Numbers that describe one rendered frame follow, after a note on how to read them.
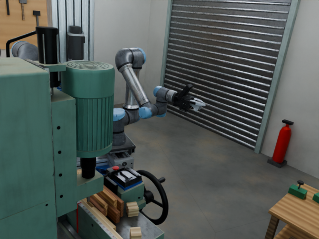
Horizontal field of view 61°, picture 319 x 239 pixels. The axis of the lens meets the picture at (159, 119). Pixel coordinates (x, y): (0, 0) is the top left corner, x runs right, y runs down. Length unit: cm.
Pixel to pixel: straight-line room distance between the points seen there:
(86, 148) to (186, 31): 388
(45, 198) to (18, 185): 11
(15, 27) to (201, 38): 264
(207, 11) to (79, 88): 368
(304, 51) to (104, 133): 307
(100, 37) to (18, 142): 413
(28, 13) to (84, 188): 349
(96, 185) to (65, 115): 36
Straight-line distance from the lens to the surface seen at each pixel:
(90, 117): 92
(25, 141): 81
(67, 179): 98
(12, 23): 428
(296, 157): 394
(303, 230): 203
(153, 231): 114
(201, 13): 448
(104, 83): 90
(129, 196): 125
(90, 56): 187
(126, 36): 511
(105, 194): 119
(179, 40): 475
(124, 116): 187
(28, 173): 86
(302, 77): 373
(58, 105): 86
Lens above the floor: 169
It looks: 21 degrees down
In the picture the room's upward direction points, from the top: 6 degrees clockwise
